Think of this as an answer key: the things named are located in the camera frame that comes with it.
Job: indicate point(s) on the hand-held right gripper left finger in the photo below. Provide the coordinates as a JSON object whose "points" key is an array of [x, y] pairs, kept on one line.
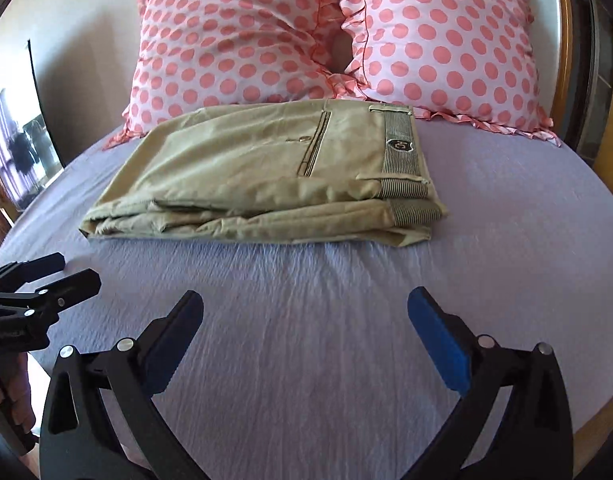
{"points": [[169, 347]]}

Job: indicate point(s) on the wooden bed frame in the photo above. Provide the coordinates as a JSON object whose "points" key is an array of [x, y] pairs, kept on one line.
{"points": [[566, 40]]}

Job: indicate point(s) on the pink polka dot pillow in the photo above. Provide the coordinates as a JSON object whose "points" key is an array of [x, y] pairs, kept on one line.
{"points": [[231, 40], [446, 45]]}

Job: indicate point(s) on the khaki pants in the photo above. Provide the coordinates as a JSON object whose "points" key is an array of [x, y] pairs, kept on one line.
{"points": [[266, 170]]}

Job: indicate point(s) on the person's left hand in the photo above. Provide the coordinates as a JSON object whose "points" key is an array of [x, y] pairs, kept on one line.
{"points": [[17, 400]]}

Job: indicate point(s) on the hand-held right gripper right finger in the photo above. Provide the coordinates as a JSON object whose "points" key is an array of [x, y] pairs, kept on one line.
{"points": [[439, 332]]}

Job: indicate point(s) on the bed with lilac sheet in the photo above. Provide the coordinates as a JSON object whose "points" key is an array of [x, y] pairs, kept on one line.
{"points": [[306, 310]]}

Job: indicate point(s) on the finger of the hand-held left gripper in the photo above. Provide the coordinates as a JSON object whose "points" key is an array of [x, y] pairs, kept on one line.
{"points": [[34, 266], [71, 284]]}

